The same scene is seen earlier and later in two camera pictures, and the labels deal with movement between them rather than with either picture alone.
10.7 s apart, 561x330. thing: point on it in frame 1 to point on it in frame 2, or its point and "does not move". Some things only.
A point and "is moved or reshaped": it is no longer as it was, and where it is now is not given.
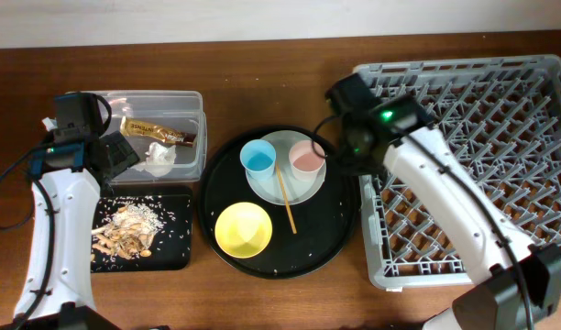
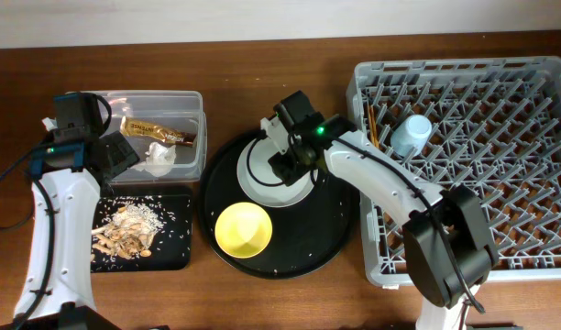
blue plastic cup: [258, 157] is moved or reshaped
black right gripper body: [343, 93] to [286, 166]
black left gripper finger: [116, 155] does not move
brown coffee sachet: [137, 128] does not move
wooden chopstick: [286, 197] is moved or reshaped
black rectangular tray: [171, 247] does not move
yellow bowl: [243, 230] does not move
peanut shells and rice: [128, 234] does not move
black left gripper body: [117, 149] does not move
